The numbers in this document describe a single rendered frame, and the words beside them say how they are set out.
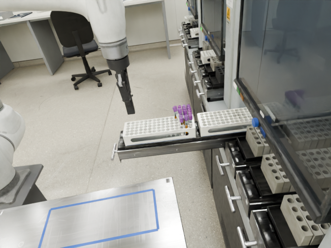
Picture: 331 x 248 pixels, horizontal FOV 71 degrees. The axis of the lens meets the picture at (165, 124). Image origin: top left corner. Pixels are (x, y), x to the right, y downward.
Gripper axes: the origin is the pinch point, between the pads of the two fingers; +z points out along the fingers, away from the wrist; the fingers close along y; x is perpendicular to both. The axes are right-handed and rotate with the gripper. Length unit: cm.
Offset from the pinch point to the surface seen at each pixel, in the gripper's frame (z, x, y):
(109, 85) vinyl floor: 98, 68, 219
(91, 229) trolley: 15.4, 11.4, -40.7
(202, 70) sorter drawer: 16, -37, 56
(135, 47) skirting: 93, 39, 349
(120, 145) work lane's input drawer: 15.8, 7.0, -4.8
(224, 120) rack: 11.0, -36.8, -2.3
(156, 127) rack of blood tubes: 11.0, -9.1, -1.4
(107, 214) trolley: 15.4, 7.2, -36.4
